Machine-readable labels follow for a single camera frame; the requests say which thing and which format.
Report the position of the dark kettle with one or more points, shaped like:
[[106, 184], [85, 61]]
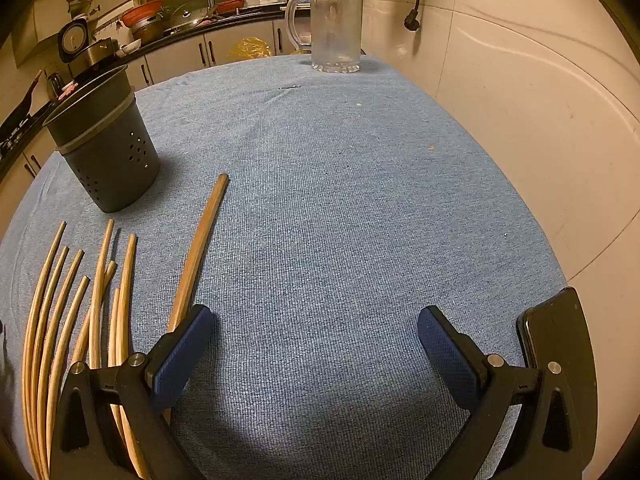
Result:
[[54, 85]]

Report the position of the beige upper kitchen cabinets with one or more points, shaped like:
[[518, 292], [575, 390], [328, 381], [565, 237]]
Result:
[[35, 40]]

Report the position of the glass pot lid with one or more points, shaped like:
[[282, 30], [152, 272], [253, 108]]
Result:
[[185, 15]]

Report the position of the brown wooden chopstick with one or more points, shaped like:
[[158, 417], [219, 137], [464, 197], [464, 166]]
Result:
[[200, 245]]

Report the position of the dark grey utensil holder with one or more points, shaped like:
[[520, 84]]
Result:
[[115, 160]]

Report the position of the white bowl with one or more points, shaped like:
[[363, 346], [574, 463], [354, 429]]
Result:
[[129, 48]]

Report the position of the small pink object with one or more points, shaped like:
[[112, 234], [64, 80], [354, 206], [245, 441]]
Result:
[[66, 92]]

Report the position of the black wok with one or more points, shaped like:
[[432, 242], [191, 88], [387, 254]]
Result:
[[20, 107]]

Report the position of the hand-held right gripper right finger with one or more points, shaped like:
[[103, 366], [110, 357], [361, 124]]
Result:
[[447, 355]]

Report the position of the yellow plastic bag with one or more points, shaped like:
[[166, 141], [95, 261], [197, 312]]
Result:
[[250, 47]]

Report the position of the beige kitchen cabinets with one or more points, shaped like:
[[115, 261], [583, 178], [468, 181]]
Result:
[[35, 40], [170, 60]]

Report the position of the blue tablecloth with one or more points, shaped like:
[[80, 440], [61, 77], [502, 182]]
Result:
[[325, 210]]

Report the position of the black kitchen countertop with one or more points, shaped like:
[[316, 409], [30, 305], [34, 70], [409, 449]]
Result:
[[220, 22]]

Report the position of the pile of bamboo chopsticks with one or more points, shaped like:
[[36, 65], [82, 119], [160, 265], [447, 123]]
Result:
[[126, 285]]

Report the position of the dark chopstick at edge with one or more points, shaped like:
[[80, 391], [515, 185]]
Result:
[[575, 320]]

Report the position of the rice cooker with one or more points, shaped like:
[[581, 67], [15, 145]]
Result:
[[75, 40]]

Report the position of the gas stove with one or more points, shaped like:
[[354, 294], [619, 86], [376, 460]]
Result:
[[12, 137]]

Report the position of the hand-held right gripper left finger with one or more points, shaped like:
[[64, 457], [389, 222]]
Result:
[[180, 355]]

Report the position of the red plastic basin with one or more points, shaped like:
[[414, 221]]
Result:
[[142, 12]]

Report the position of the clear glass mug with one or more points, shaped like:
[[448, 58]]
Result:
[[335, 30]]

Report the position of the metal pot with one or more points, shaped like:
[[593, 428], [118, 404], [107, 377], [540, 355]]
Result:
[[150, 32]]

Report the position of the beige lower kitchen cabinets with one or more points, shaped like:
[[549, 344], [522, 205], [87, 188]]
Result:
[[170, 60]]

